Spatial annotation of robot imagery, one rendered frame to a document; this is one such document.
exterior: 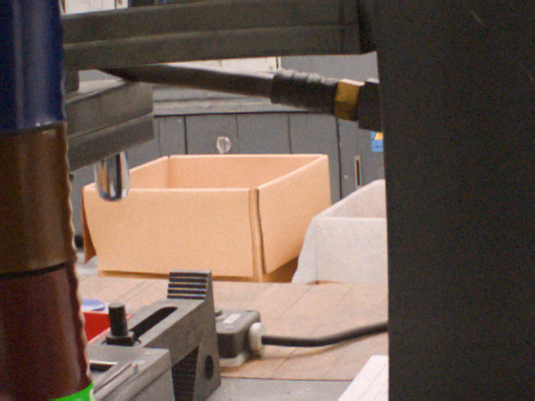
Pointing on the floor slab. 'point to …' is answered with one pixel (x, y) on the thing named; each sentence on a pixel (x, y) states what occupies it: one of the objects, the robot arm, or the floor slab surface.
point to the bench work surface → (281, 322)
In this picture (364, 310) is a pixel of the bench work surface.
